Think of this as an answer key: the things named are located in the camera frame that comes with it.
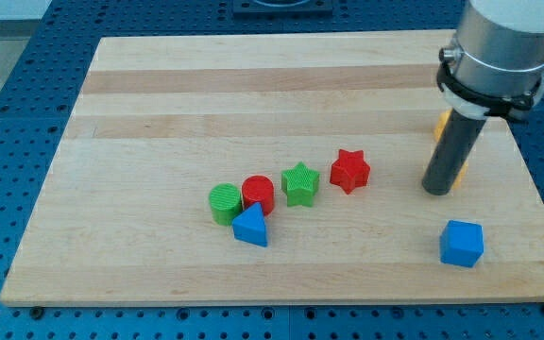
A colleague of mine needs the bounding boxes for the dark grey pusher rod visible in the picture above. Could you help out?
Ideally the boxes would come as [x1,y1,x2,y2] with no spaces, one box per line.
[421,110,486,196]

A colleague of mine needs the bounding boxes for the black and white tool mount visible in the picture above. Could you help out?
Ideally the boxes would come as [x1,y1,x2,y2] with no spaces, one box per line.
[436,62,544,122]

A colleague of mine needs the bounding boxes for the red cylinder block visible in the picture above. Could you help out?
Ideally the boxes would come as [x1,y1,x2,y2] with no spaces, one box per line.
[241,175,275,216]

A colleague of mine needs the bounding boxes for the yellow hexagon block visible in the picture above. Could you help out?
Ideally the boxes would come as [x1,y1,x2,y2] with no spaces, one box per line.
[433,109,452,143]

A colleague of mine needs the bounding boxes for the blue triangle block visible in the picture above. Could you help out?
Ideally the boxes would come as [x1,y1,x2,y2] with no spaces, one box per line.
[231,203,268,247]

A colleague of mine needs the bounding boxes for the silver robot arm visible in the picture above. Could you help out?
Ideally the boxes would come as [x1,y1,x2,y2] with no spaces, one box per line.
[422,0,544,196]

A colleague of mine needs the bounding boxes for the red star block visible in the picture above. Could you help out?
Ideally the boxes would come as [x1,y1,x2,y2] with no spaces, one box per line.
[330,149,371,195]

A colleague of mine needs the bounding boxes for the blue cube block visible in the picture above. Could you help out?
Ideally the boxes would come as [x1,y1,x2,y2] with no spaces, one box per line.
[439,220,485,268]

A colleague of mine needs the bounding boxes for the yellow heart block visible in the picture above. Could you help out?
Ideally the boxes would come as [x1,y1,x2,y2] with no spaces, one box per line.
[451,161,468,189]

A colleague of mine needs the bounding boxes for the green star block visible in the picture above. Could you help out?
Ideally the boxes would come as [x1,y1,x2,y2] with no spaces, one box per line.
[281,161,320,207]

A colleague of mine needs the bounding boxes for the green cylinder block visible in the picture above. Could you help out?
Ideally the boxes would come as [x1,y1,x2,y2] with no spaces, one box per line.
[209,183,243,226]

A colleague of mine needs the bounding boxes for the wooden board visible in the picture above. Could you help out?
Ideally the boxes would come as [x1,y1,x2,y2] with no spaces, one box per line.
[0,30,544,307]

